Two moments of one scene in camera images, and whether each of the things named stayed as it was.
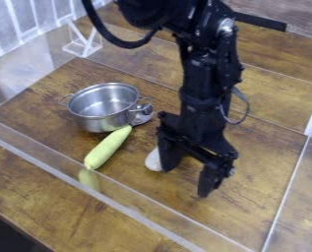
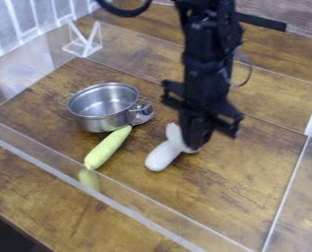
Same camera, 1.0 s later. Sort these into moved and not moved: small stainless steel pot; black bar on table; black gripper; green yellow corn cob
Moved: black gripper
Not moved: black bar on table; small stainless steel pot; green yellow corn cob
